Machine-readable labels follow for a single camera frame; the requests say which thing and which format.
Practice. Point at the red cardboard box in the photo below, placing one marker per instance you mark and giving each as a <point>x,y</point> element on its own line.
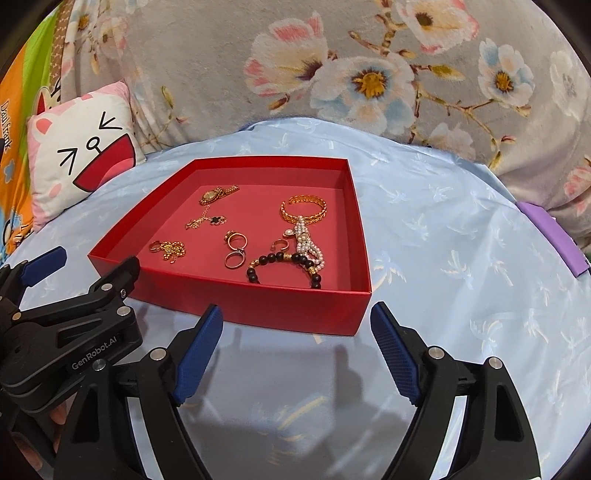
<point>277,304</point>

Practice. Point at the gold studded hoop earring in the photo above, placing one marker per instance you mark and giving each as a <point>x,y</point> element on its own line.
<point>174,250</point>

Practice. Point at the orange green printed cloth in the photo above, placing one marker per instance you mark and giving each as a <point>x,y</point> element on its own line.
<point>18,184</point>

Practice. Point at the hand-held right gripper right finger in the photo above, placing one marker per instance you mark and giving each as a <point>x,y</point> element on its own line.
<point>395,350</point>

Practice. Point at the grey floral blanket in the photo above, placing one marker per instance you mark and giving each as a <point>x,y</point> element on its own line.
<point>277,46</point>

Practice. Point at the white pink cat pillow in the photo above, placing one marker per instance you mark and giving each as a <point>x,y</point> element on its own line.
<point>69,138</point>

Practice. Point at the person's left hand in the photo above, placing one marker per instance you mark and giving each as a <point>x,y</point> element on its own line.
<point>56,415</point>

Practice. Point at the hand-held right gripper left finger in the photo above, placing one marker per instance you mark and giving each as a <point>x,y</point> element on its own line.
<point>198,355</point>

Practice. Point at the light blue palm-print cloth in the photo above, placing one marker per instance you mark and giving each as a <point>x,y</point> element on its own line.
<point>461,230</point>

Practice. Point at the purple flat object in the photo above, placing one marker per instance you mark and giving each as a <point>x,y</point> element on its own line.
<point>554,235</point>

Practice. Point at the gold wristwatch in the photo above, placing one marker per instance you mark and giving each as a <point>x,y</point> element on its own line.
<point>210,196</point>

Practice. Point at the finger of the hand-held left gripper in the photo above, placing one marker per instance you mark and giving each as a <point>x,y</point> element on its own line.
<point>44,266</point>
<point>113,281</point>

